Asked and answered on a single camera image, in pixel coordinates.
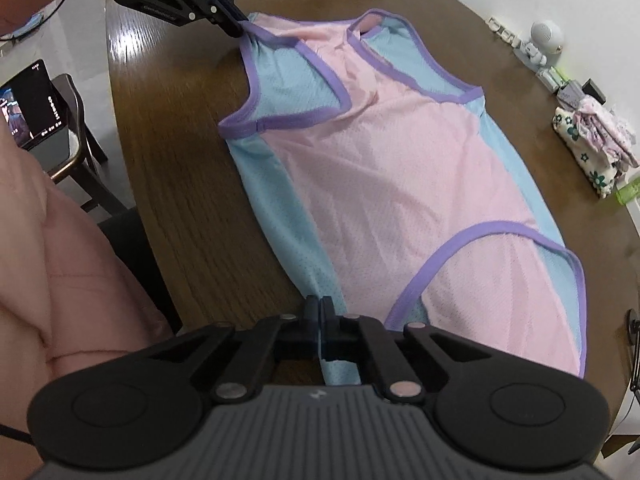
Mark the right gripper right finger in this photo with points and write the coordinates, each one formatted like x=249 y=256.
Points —
x=496 y=408

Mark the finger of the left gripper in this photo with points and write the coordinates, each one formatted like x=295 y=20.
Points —
x=228 y=11
x=231 y=29

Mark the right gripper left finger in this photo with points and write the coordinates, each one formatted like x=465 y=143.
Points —
x=136 y=410

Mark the pink blue purple tank top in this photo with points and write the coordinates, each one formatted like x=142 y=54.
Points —
x=380 y=181

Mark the pink jacket sleeve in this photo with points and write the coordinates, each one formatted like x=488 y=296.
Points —
x=69 y=298

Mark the tablet screen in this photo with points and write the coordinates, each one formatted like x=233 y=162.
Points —
x=32 y=107

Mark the dark wooden chair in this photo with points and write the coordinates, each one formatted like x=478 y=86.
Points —
x=85 y=153

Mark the green spray bottle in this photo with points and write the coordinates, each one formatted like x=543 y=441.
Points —
x=628 y=192

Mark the white floral folded cloth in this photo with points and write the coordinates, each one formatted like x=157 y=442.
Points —
x=597 y=166

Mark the white astronaut figurine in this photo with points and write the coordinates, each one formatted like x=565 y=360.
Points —
x=545 y=44

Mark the green white small box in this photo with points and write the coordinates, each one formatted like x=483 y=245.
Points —
x=552 y=79

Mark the small black box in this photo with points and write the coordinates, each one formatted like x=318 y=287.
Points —
x=590 y=88

